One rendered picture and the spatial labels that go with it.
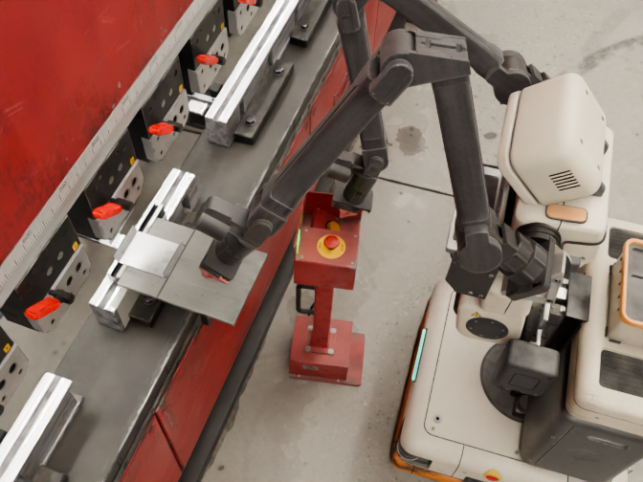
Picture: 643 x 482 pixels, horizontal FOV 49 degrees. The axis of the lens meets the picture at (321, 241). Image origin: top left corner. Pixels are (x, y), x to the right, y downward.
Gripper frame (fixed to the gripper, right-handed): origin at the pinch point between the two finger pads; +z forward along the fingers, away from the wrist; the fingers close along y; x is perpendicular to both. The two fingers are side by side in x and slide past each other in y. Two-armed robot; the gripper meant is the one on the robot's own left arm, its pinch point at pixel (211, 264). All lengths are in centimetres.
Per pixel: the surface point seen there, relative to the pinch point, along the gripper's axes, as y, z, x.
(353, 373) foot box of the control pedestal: -29, 75, 76
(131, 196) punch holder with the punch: 0.2, -7.3, -21.1
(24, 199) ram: 20.8, -29.1, -34.0
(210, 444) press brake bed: 11, 89, 43
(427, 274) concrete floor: -77, 70, 88
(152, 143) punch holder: -10.0, -11.0, -23.1
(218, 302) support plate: 6.1, 0.9, 5.0
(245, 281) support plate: -0.4, -0.6, 7.8
